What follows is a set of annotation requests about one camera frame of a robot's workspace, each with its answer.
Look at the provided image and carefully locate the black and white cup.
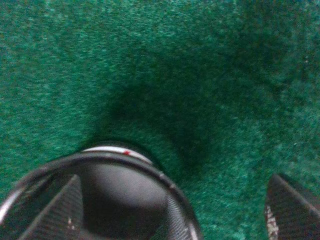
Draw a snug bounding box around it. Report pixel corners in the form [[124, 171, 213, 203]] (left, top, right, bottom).
[[0, 145, 203, 240]]

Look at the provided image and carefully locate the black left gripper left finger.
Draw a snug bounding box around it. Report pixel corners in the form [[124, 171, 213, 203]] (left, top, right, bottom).
[[19, 174, 84, 240]]

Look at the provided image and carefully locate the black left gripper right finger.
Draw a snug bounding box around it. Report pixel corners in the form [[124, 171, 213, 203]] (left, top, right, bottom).
[[264, 173, 320, 240]]

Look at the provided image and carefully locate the green velvet table cloth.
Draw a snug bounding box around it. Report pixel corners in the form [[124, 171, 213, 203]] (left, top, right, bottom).
[[0, 0, 320, 240]]

